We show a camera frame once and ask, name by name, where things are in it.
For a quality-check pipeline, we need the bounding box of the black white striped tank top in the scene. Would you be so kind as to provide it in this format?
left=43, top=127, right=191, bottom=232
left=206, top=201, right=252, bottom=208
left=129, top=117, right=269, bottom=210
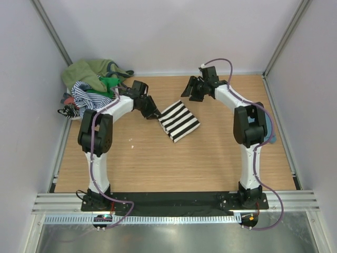
left=158, top=100, right=201, bottom=143

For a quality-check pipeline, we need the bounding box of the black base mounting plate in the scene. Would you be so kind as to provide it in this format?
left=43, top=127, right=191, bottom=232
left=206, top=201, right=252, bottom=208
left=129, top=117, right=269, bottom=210
left=81, top=191, right=270, bottom=213

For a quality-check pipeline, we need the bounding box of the perforated cable duct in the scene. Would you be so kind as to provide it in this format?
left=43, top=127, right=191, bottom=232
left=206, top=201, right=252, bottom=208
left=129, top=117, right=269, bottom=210
left=44, top=213, right=241, bottom=225

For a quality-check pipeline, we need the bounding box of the bright green tank top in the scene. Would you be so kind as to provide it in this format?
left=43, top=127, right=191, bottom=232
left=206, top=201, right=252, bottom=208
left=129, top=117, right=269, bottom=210
left=86, top=77, right=121, bottom=98

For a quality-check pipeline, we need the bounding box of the blue white striped tank top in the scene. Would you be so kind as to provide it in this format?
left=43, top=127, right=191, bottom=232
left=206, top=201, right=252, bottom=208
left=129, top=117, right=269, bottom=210
left=71, top=81, right=115, bottom=119

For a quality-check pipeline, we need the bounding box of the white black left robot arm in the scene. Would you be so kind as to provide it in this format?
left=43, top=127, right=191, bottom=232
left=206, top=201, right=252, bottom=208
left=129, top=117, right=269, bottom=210
left=77, top=81, right=161, bottom=211

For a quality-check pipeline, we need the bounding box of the olive green tank top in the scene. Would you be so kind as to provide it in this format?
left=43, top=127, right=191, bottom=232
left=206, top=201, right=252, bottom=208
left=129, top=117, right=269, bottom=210
left=61, top=59, right=134, bottom=92

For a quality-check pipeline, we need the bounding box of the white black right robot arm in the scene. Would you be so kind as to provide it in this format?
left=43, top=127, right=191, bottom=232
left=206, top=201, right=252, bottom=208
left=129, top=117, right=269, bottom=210
left=181, top=65, right=267, bottom=209

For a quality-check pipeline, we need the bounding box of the white laundry basket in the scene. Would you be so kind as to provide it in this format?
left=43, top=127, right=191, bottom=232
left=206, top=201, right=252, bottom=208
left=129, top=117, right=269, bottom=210
left=66, top=91, right=80, bottom=120

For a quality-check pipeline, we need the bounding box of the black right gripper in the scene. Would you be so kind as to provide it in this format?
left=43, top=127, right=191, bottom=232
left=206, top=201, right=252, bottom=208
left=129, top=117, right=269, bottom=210
left=181, top=76, right=208, bottom=102

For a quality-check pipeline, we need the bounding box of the zebra print tank top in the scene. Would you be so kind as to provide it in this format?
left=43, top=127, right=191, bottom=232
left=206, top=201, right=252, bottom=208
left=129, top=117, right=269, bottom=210
left=57, top=105, right=80, bottom=119

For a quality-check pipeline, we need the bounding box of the red tank top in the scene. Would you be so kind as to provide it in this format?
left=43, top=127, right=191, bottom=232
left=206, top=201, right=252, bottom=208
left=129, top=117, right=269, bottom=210
left=61, top=93, right=77, bottom=109

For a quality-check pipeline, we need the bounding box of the aluminium frame rail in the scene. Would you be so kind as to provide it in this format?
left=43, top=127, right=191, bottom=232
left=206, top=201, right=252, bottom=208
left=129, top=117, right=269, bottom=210
left=32, top=190, right=319, bottom=217

